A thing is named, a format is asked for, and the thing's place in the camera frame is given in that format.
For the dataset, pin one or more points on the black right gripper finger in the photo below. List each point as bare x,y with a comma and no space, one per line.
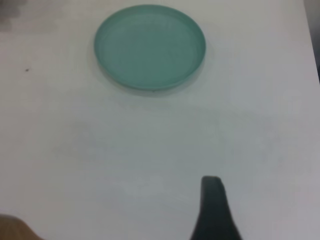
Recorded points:
215,212

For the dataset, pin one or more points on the green round plate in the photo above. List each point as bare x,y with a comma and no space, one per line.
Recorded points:
150,47

